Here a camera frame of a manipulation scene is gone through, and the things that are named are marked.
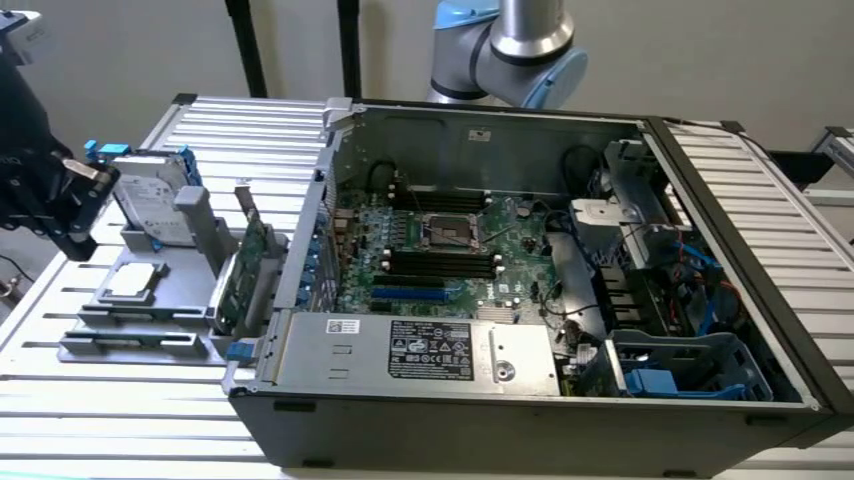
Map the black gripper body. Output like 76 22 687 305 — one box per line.
0 59 76 232

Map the black long expansion slot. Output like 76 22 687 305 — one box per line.
371 274 447 290

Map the blue expansion slot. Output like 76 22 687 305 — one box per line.
370 286 449 305

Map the black RAM slot bank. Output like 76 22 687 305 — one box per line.
391 186 493 215
385 248 501 280

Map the silver CPU chip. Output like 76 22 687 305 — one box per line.
108 261 170 301

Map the grey parts rack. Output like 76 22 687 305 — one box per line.
56 187 290 366

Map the green graphics card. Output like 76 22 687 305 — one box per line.
216 185 276 344

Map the black stand pole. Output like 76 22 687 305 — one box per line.
335 0 365 100
223 0 270 99

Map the silver power supply unit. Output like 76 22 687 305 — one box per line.
256 312 562 396

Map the CPU socket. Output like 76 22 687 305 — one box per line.
406 212 486 251

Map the silver chipset heat sink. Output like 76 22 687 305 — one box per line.
475 305 523 325

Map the green motherboard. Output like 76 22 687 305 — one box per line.
330 187 599 396

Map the grey metal divider plate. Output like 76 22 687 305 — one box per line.
545 231 609 337

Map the black open PC case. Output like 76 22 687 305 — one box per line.
223 97 854 470

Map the silver metal drive cage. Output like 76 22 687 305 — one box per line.
567 138 693 269

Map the black fan shroud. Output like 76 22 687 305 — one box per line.
595 263 673 337

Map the blue plastic disk bay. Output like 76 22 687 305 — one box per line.
603 327 775 403

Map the silver hard disk blue bracket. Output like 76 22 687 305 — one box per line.
84 141 206 251

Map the black thin cable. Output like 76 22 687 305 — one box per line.
0 253 36 302

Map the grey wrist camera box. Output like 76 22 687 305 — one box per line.
0 10 44 67

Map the black looped power cable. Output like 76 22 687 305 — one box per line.
558 145 606 194

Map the blue data wire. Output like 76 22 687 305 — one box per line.
673 239 746 336

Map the black cable on table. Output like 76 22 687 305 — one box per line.
663 117 813 194

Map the aluminium side table frame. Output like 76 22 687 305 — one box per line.
804 126 854 204

